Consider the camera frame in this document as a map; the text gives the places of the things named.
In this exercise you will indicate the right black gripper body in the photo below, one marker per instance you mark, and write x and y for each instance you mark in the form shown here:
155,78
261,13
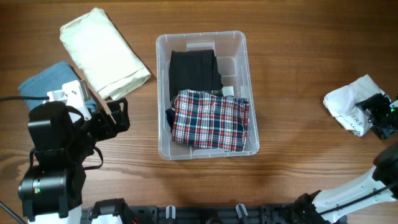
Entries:
388,124

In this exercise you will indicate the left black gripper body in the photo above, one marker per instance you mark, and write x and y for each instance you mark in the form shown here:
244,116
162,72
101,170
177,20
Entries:
99,127

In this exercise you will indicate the white printed t-shirt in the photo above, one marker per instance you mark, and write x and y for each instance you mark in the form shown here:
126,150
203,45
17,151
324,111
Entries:
341,103

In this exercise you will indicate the red blue plaid shirt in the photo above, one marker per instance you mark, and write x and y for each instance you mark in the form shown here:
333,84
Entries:
205,121

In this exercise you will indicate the black garment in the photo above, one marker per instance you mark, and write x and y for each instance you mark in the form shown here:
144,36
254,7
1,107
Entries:
194,70

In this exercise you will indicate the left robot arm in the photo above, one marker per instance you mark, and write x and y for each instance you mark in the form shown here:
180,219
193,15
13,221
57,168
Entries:
63,139

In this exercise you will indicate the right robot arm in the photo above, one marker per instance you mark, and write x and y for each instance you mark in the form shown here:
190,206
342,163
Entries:
377,185

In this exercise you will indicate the clear plastic storage container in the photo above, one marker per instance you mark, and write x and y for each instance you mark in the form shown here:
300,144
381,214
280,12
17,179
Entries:
232,58

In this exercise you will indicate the white label in container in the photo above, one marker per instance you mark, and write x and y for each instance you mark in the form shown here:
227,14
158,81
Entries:
228,91

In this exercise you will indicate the cream folded cloth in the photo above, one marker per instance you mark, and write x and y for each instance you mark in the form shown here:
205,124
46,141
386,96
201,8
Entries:
96,47

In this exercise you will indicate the blue folded jeans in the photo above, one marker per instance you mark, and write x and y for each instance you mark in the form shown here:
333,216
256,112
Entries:
51,79

